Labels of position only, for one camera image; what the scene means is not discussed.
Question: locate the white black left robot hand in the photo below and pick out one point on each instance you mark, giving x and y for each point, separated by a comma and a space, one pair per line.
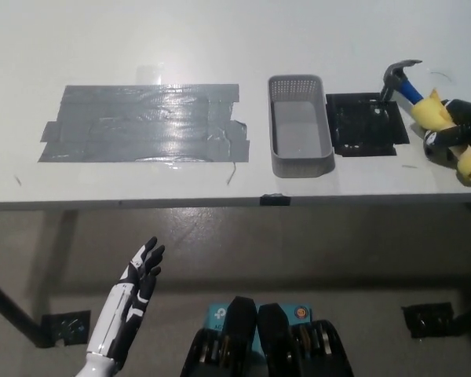
127, 302

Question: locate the blue hammer with yellow wrap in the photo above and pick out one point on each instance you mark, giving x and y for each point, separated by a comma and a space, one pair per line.
429, 114

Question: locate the black tape patch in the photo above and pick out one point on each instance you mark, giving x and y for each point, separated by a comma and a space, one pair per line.
361, 129

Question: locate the grey perforated plastic basket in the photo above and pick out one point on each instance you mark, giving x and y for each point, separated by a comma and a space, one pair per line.
298, 129

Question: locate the small black tape strip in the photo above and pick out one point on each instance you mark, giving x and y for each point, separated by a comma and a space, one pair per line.
274, 200

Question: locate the grey duct tape patch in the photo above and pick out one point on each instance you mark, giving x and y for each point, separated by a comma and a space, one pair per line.
141, 125

